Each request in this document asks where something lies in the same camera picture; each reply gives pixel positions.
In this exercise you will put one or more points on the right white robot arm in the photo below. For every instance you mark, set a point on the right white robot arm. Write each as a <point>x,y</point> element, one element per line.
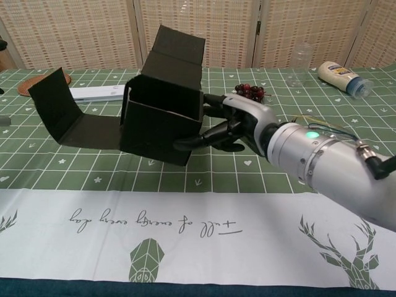
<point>325,173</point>

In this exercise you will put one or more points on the green checked tablecloth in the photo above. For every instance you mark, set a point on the green checked tablecloth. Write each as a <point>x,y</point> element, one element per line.
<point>278,216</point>

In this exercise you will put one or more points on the bamboo folding screen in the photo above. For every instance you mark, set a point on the bamboo folding screen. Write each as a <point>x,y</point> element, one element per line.
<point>92,31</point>

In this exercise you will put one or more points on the clear glass cup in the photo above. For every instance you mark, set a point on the clear glass cup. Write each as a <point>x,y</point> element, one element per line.
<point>298,77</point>

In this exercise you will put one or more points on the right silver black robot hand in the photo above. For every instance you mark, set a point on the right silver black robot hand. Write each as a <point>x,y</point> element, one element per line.
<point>250,114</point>

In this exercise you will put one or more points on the round woven rattan coaster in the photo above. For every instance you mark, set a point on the round woven rattan coaster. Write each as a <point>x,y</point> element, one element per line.
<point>23,88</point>

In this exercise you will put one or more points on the white rectangular device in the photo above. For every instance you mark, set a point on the white rectangular device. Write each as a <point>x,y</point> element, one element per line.
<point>96,92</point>

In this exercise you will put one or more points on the black cardboard box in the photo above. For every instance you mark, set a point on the black cardboard box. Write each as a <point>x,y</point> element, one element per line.
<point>161,133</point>

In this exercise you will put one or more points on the dark red grape bunch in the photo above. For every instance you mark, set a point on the dark red grape bunch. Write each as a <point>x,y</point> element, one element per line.
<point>247,89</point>

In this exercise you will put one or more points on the mayonnaise squeeze bottle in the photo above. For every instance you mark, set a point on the mayonnaise squeeze bottle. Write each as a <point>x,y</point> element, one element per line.
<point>337,75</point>

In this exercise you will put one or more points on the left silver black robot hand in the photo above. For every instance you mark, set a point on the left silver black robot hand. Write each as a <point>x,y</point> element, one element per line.
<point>3,120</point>

